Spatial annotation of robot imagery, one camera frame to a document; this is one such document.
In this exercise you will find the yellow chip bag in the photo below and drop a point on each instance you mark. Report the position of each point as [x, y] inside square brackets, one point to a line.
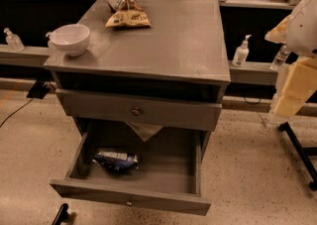
[128, 18]

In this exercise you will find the clear plastic water bottle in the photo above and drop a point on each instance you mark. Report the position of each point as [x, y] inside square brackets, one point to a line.
[280, 58]

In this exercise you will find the white pump lotion bottle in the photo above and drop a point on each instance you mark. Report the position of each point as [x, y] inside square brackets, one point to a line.
[241, 52]

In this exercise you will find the black power adapter box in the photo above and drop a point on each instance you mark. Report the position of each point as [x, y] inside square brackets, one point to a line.
[39, 90]

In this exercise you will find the white ceramic bowl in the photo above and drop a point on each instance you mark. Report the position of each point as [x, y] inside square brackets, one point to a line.
[72, 39]

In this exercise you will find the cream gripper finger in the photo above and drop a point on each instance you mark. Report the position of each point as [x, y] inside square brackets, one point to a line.
[279, 33]
[296, 83]

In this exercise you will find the small pump bottle behind bowl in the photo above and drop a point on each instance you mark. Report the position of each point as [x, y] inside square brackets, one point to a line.
[50, 43]

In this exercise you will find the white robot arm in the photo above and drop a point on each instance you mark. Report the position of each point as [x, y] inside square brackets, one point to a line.
[302, 33]

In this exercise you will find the open grey middle drawer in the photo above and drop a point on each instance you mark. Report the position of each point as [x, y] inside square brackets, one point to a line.
[166, 178]

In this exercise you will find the clear pump sanitizer bottle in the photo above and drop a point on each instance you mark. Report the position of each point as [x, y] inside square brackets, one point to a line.
[14, 42]

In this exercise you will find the grey wooden drawer cabinet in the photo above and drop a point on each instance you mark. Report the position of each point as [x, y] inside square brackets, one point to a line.
[180, 56]

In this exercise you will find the blue potato chip bag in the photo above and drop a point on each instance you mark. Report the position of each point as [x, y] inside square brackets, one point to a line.
[116, 161]

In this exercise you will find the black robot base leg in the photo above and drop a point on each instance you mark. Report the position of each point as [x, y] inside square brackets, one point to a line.
[305, 153]

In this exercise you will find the closed grey top drawer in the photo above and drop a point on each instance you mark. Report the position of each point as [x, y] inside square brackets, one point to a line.
[139, 109]

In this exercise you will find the black handle at bottom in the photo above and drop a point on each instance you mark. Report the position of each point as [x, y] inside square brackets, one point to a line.
[62, 215]

